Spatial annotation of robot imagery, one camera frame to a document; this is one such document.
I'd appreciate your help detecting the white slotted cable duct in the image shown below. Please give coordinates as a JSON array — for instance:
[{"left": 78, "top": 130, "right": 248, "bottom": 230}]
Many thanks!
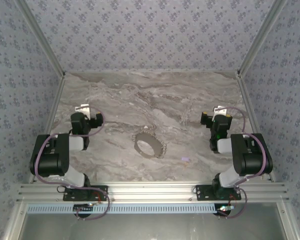
[{"left": 26, "top": 202, "right": 222, "bottom": 215}]

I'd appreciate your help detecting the long aluminium base rail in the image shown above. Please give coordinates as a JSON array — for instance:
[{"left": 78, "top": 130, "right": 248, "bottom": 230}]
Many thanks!
[{"left": 16, "top": 181, "right": 290, "bottom": 202}]

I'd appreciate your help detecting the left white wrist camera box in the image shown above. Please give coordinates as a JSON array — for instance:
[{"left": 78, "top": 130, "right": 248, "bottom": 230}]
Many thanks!
[{"left": 74, "top": 103, "right": 92, "bottom": 120}]

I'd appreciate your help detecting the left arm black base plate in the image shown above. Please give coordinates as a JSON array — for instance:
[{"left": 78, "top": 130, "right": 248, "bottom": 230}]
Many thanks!
[{"left": 62, "top": 185, "right": 109, "bottom": 202}]

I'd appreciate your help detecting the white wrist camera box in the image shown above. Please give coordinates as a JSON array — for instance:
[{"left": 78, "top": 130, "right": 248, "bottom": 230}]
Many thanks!
[
  {"left": 74, "top": 103, "right": 92, "bottom": 120},
  {"left": 213, "top": 105, "right": 228, "bottom": 117}
]

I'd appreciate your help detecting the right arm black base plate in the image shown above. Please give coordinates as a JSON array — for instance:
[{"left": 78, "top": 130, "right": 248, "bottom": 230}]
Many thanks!
[{"left": 195, "top": 184, "right": 242, "bottom": 201}]

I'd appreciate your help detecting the aluminium frame corner post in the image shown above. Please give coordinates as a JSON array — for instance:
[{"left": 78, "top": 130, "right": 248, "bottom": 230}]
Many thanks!
[
  {"left": 14, "top": 0, "right": 66, "bottom": 77},
  {"left": 237, "top": 0, "right": 289, "bottom": 77}
]

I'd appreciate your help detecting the right black controller board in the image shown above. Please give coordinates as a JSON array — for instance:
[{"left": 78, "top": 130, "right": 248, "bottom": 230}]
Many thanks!
[{"left": 215, "top": 203, "right": 235, "bottom": 217}]

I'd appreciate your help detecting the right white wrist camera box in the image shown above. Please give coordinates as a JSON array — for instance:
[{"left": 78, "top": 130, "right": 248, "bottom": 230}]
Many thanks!
[{"left": 213, "top": 105, "right": 228, "bottom": 117}]

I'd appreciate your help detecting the left thin red wire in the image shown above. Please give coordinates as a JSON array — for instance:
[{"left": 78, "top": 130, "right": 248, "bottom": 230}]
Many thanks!
[{"left": 92, "top": 188, "right": 104, "bottom": 204}]

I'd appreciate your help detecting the aluminium frame lower post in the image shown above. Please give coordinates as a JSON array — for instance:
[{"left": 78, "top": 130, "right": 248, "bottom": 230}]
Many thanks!
[
  {"left": 276, "top": 201, "right": 300, "bottom": 240},
  {"left": 2, "top": 201, "right": 28, "bottom": 240}
]

